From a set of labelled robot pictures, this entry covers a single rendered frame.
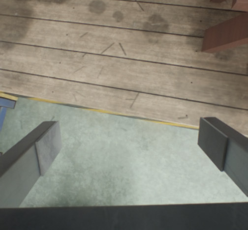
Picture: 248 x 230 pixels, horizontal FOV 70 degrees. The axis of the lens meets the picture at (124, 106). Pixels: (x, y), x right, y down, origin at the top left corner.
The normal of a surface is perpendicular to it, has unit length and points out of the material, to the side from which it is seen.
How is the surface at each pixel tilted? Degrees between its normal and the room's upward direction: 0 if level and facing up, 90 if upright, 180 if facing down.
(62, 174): 0
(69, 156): 0
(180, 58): 0
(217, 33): 54
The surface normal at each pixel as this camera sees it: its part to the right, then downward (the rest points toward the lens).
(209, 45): -0.85, -0.24
